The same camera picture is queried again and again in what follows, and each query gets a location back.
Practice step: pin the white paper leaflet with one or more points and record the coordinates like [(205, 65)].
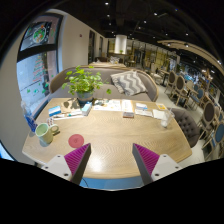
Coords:
[(143, 112)]

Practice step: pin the grey tufted chair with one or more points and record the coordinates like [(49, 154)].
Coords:
[(186, 125)]

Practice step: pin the white round column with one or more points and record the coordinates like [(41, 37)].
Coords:
[(120, 44)]

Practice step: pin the group of ceiling lights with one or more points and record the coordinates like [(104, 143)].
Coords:
[(155, 14)]

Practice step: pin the green potted plant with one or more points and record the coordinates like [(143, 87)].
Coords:
[(83, 83)]

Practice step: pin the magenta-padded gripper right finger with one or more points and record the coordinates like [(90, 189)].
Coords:
[(147, 159)]

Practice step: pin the flat round red coaster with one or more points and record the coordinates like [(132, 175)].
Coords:
[(76, 141)]

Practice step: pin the small white-blue carton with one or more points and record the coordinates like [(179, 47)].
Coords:
[(86, 108)]

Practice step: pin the group of dining chairs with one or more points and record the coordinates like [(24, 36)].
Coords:
[(208, 113)]

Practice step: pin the white printed brochure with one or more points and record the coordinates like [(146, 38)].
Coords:
[(110, 105)]

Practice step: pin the clear drinking glass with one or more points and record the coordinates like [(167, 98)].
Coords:
[(166, 119)]

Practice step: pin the grey chevron cushion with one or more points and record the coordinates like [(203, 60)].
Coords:
[(129, 83)]

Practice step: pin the curved grey sofa bench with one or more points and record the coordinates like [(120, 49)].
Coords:
[(103, 75)]

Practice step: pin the pill blister pack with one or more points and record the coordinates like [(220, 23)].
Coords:
[(50, 121)]

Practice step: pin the long white carton box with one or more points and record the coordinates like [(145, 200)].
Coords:
[(127, 106)]

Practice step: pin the light green mug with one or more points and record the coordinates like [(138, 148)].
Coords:
[(43, 132)]

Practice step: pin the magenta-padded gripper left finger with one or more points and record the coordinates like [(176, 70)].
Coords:
[(76, 159)]

